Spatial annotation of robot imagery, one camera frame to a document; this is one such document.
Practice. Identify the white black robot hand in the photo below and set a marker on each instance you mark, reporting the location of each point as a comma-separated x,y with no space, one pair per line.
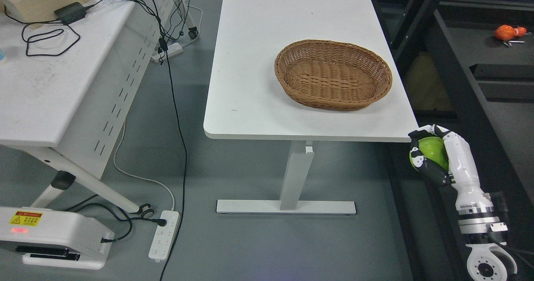
461,172

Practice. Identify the green apple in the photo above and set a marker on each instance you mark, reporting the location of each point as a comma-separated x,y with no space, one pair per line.
428,156

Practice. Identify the brown wicker basket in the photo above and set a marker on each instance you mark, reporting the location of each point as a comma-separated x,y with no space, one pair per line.
330,75

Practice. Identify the white power strip near device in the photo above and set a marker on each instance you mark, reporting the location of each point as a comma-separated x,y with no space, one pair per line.
163,237

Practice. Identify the far white power strip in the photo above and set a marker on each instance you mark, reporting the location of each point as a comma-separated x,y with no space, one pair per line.
173,49

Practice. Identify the white perforated side desk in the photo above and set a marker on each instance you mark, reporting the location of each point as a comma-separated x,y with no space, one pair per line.
66,106

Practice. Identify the black power adapter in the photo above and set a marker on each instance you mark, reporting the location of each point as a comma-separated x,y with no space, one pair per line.
71,13

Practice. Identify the white box device warning label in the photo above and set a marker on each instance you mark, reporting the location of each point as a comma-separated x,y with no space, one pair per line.
47,237

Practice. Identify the white table with pedestal leg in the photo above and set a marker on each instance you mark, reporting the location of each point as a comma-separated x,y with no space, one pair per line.
246,101

